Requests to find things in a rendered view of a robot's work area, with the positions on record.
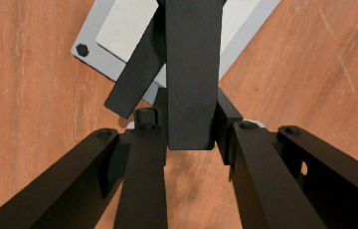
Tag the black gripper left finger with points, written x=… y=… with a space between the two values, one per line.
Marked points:
x=74 y=192

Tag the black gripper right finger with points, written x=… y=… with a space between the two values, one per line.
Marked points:
x=267 y=165

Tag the black tap on white base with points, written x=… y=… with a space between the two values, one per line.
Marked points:
x=177 y=44

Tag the grey metal base plate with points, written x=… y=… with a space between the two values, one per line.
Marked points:
x=89 y=50

